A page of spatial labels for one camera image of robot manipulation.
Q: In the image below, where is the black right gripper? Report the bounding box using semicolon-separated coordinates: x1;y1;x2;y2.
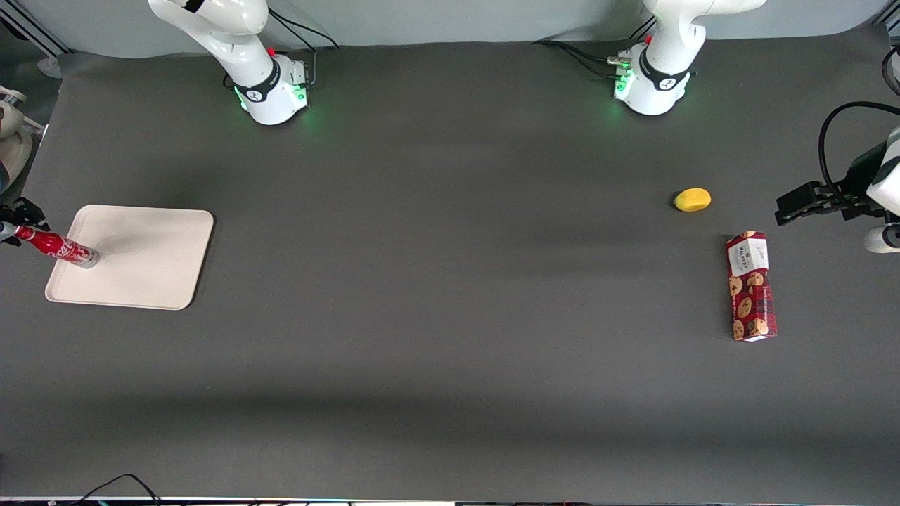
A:
0;197;49;247

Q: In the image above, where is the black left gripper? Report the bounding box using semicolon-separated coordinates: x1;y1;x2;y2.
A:
776;139;889;226

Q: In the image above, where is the red coke bottle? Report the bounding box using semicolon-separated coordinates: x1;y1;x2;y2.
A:
14;225;101;270

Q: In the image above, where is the beige plastic tray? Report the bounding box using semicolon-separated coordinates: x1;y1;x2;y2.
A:
45;205;215;311

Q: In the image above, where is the red cookie box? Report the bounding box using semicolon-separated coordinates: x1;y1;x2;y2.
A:
726;231;778;343

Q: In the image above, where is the yellow lemon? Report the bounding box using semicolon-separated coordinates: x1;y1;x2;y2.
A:
674;188;712;213

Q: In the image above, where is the black looped gripper cable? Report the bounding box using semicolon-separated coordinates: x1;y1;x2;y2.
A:
818;101;900;209

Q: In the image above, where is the aluminium frame bar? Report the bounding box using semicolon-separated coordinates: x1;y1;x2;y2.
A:
0;13;72;61

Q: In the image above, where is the black left arm base cable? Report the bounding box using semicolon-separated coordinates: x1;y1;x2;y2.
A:
532;15;657;79

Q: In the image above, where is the black arm base cable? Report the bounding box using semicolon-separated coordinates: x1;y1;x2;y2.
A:
532;15;657;79
224;8;340;91

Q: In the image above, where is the black cable at table edge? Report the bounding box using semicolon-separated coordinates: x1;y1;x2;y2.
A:
70;473;164;506

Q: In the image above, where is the black right arm base cable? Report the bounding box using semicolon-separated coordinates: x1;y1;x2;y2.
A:
224;8;340;91

